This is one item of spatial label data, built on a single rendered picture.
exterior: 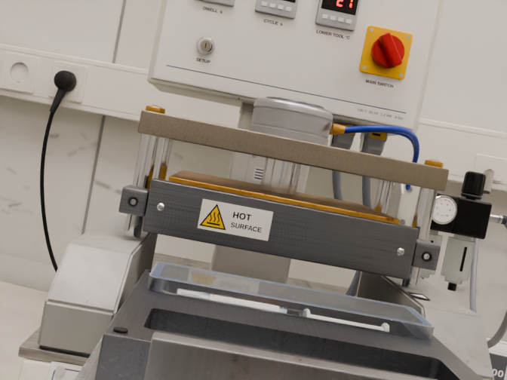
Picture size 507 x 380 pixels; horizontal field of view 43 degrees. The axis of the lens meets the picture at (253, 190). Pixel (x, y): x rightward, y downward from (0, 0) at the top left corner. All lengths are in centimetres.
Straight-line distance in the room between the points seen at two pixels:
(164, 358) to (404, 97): 58
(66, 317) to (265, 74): 41
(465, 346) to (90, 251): 29
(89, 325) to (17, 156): 94
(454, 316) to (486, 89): 76
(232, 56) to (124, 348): 51
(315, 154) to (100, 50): 83
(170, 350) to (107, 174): 104
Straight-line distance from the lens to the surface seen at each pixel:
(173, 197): 54
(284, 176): 63
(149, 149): 56
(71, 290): 48
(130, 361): 32
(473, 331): 53
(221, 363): 27
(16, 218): 139
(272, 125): 61
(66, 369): 48
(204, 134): 55
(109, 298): 48
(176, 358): 27
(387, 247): 56
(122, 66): 126
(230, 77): 77
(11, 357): 99
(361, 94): 79
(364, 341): 40
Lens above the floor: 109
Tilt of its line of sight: 3 degrees down
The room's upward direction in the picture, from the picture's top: 11 degrees clockwise
